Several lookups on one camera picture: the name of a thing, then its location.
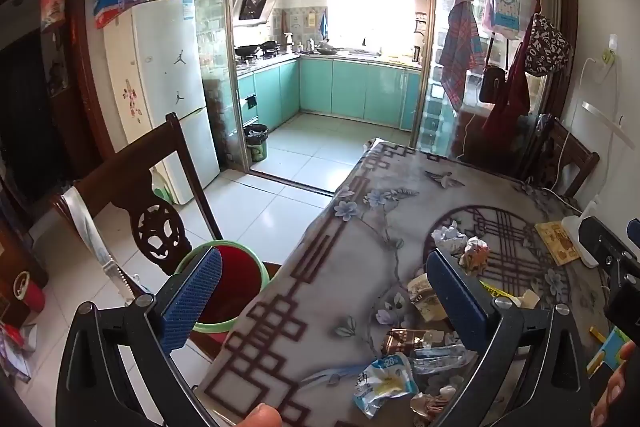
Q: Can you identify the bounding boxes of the floral printed tablecloth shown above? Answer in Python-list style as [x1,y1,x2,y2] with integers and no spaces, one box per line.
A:
[192,137,640,427]

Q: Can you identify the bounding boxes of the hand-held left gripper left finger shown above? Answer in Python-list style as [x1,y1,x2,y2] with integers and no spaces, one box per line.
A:
[54,247,224,427]

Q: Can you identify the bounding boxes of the crumpled white paper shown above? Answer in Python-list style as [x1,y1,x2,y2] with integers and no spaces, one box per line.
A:
[431,220,467,254]

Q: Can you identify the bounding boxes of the crumpled colourful paper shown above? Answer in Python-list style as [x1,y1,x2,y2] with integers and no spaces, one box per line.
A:
[460,237,493,276]

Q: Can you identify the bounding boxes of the patterned tote bag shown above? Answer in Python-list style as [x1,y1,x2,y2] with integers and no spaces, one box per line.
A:
[522,0,574,79]

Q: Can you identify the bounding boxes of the plaid hanging cloth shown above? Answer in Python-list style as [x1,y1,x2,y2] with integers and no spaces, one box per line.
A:
[438,0,485,110]

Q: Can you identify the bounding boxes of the crumpled beige paper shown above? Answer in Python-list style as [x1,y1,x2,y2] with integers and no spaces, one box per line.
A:
[407,274,447,321]

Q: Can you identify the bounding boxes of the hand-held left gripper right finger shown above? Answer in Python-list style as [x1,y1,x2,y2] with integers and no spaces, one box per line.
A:
[426,249,601,427]

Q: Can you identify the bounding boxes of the dark carved wooden chair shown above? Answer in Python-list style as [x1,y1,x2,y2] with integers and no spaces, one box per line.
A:
[52,112,283,308]

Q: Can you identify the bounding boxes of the person's left hand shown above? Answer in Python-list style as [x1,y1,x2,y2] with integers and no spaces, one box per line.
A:
[235,403,284,427]

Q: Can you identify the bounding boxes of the clear plastic wrapper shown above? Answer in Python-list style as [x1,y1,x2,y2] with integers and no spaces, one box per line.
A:
[412,339,479,375]

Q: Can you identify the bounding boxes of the person's right hand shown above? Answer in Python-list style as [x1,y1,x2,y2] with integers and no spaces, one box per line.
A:
[590,341,640,427]

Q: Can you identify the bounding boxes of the white refrigerator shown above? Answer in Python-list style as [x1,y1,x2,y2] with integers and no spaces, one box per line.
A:
[103,0,221,206]

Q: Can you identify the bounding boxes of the crumpled brown wrapper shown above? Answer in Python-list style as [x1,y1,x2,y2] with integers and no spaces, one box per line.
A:
[410,386,463,426]

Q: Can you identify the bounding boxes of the black shoulder bag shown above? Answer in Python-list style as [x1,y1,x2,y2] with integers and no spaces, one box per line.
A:
[478,32,507,104]

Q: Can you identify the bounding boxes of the dark red apron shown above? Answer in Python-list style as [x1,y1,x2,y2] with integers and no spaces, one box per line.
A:
[482,42,531,140]

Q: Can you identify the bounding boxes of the yellow printed booklet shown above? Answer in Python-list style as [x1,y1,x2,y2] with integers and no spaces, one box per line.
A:
[535,221,584,267]

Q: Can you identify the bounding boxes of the blue red box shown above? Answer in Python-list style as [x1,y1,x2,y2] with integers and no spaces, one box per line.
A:
[94,0,126,30]

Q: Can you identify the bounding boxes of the teal base cabinets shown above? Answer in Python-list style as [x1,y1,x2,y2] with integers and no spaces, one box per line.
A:
[235,56,424,134]

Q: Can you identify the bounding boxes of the range hood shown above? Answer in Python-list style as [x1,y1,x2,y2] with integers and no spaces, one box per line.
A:
[232,0,284,26]

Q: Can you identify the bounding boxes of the brown wooden chair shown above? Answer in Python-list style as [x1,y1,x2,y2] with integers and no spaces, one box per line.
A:
[520,114,601,204]

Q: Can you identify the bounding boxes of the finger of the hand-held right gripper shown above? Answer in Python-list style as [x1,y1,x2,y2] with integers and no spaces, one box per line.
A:
[579,216,632,272]

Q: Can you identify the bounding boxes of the white power cable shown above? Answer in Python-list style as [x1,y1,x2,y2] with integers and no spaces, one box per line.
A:
[540,54,608,202]

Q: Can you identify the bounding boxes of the green kitchen waste bin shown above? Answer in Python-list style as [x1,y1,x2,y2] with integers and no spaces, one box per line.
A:
[243,123,270,163]

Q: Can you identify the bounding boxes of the red bin with green rim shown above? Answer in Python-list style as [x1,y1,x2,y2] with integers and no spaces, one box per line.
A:
[172,242,273,334]

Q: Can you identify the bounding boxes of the red round container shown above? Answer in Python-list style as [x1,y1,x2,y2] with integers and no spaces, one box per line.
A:
[12,270,46,313]

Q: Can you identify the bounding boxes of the blue hanging poster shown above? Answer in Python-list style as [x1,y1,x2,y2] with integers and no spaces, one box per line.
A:
[487,0,521,32]

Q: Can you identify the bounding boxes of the brown foil wrapper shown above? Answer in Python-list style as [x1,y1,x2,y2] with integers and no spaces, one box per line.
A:
[382,328,443,356]

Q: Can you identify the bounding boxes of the red wall hanging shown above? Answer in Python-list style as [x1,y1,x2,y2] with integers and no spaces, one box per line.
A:
[40,0,69,34]

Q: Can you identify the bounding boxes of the blue white snack packet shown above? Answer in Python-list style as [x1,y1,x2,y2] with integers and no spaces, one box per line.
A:
[354,352,420,419]

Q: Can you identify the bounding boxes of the silver lamp head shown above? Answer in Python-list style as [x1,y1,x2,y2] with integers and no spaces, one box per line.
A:
[580,99,627,136]

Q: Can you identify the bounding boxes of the white plastic strap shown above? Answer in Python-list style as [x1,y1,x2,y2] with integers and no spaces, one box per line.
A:
[62,185,137,304]

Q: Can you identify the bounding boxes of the dark wooden doorway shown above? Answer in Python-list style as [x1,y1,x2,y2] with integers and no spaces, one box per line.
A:
[0,0,119,220]

